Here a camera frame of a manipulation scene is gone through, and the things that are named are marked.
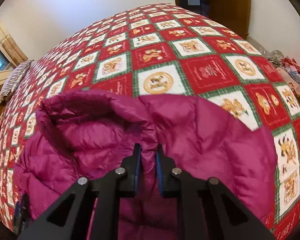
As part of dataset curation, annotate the brown wooden door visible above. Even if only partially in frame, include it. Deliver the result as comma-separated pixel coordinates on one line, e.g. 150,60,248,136
175,0,251,39

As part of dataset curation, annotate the red patchwork bear bedspread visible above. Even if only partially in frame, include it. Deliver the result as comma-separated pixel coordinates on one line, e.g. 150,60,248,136
0,3,300,239

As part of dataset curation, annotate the grey striped pillow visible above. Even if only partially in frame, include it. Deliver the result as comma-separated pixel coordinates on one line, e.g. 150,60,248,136
0,60,33,104

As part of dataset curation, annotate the magenta quilted down jacket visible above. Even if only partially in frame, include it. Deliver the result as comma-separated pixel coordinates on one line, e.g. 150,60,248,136
13,89,278,240

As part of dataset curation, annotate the beige patterned curtain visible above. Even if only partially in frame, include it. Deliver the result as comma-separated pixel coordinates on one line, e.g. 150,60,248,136
0,22,28,67

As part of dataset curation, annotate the pile of clothes on floor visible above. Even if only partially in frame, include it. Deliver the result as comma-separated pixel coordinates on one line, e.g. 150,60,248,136
266,50,300,96

